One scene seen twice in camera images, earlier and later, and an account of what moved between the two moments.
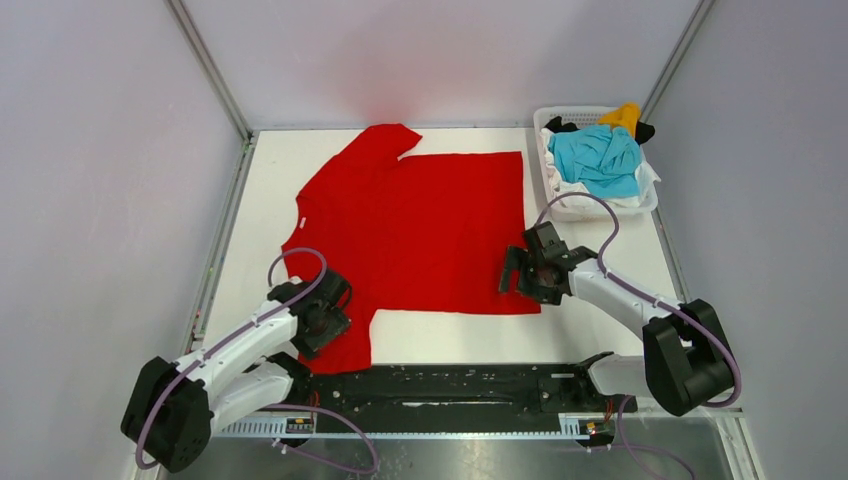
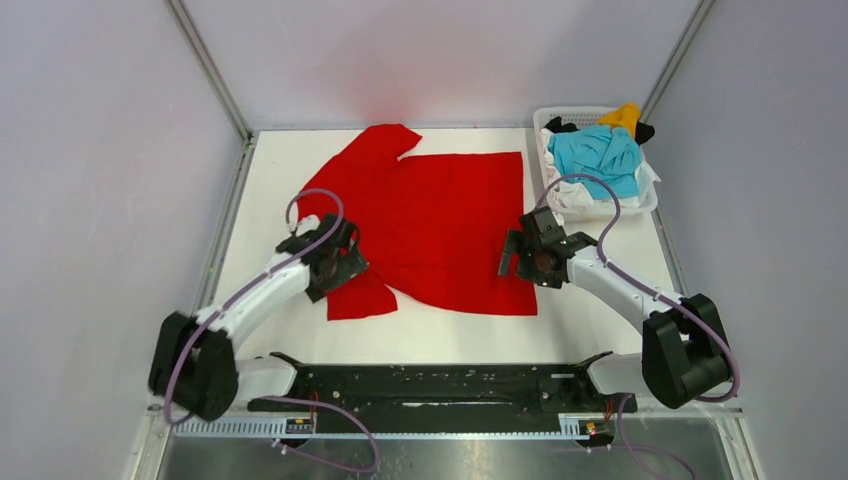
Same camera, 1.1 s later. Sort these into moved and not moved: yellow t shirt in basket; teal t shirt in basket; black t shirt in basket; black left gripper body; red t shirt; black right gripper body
Moved: black right gripper body; black left gripper body; red t shirt
Not moved: yellow t shirt in basket; teal t shirt in basket; black t shirt in basket
